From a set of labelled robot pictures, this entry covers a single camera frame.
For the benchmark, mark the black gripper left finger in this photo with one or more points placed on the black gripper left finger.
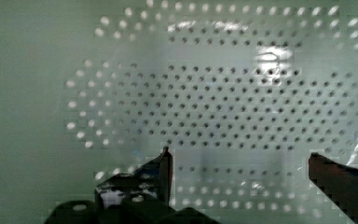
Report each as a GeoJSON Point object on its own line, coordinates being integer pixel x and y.
{"type": "Point", "coordinates": [153, 178]}

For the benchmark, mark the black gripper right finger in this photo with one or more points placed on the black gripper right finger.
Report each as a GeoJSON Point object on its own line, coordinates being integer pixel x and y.
{"type": "Point", "coordinates": [337, 181]}

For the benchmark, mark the mint green plastic strainer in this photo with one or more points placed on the mint green plastic strainer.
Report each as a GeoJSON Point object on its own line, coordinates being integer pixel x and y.
{"type": "Point", "coordinates": [241, 92]}

